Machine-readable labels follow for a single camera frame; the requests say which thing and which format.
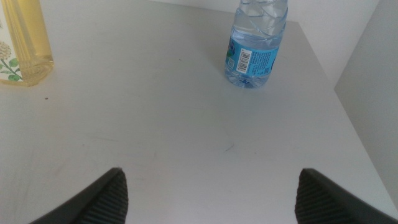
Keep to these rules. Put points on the clear water bottle blue cap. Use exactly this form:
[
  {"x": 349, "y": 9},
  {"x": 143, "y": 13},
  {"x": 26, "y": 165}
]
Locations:
[{"x": 253, "y": 59}]

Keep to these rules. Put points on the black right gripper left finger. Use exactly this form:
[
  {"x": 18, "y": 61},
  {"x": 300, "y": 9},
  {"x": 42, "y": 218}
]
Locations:
[{"x": 102, "y": 202}]

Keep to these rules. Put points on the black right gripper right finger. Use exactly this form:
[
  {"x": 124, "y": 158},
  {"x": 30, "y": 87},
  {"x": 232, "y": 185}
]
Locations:
[{"x": 323, "y": 205}]

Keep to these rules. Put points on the yellow tea bottle floral label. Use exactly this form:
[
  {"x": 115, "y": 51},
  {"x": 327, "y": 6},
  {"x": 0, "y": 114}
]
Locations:
[{"x": 28, "y": 37}]

